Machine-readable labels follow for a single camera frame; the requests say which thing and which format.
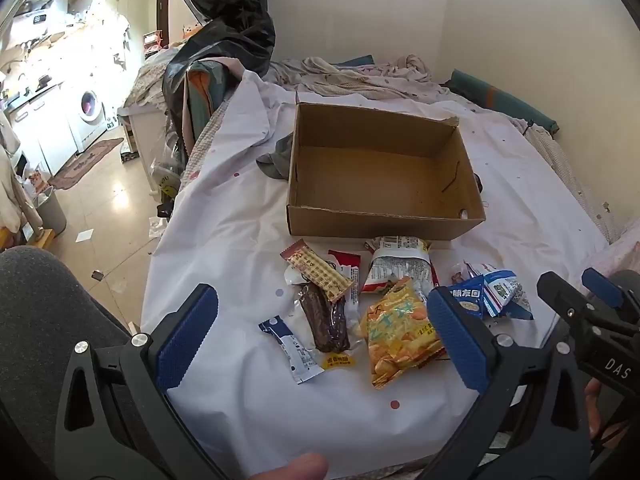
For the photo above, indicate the white side table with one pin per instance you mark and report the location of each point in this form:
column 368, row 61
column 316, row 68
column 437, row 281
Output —
column 145, row 130

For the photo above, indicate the white printed bed sheet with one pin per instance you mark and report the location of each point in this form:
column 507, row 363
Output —
column 250, row 410

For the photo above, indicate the grey trash bin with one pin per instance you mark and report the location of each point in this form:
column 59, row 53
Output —
column 51, row 210

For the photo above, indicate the red white snack packet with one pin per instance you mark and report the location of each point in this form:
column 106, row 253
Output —
column 346, row 260

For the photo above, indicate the white purple snack packet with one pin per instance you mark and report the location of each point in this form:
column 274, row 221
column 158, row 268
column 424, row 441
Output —
column 475, row 269

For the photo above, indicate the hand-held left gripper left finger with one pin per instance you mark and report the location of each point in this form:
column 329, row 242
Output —
column 187, row 340

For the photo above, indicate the crumpled floral blanket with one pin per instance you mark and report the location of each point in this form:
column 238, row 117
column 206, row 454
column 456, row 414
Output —
column 350, row 76

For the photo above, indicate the white paper scrap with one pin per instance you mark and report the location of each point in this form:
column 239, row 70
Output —
column 85, row 235

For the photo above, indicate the white kitchen cabinet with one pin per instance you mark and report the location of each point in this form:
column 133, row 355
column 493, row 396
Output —
column 45, row 130

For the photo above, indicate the teal orange folded quilt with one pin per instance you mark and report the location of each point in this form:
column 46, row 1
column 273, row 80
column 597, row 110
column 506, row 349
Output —
column 200, row 100

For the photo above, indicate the hanging beige garment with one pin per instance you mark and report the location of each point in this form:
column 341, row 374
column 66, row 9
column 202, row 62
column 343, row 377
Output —
column 12, row 190

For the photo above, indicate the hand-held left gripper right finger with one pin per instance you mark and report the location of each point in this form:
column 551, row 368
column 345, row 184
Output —
column 457, row 340

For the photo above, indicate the tan wafer snack packet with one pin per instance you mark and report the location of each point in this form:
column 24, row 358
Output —
column 317, row 272

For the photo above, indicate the silver yellow-topped snack packet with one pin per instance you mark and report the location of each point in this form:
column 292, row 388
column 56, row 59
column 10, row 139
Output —
column 400, row 265

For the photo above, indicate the person's right hand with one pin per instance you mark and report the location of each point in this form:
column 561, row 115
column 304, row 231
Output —
column 592, row 400

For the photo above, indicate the grey cloth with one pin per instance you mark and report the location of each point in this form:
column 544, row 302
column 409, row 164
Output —
column 276, row 160

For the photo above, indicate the blue banded white packet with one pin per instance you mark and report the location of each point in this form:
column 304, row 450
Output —
column 506, row 292

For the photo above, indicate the green pillow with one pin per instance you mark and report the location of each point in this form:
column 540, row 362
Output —
column 500, row 96

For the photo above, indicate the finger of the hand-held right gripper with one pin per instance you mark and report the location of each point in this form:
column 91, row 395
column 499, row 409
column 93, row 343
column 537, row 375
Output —
column 602, row 285
column 562, row 295

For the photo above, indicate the blue snack packet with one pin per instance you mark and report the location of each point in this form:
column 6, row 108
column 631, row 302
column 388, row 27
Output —
column 470, row 301

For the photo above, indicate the black garbage bag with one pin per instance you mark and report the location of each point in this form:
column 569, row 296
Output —
column 225, row 25

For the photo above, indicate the brown meat stick packet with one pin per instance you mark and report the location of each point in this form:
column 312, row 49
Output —
column 325, row 320

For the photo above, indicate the white washing machine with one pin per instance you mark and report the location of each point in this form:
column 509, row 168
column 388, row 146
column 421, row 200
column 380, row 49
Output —
column 90, row 107

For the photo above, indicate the cardboard box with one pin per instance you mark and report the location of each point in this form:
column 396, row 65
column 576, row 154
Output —
column 375, row 180

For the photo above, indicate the small white blue packet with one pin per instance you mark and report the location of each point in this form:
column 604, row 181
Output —
column 291, row 351

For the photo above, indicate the person's left hand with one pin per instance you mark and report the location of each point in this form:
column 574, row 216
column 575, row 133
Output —
column 295, row 467

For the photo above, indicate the yellow chip packet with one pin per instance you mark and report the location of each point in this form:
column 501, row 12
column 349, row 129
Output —
column 400, row 337

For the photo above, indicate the brown door mat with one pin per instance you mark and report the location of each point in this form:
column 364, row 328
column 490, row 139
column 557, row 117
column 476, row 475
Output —
column 85, row 162

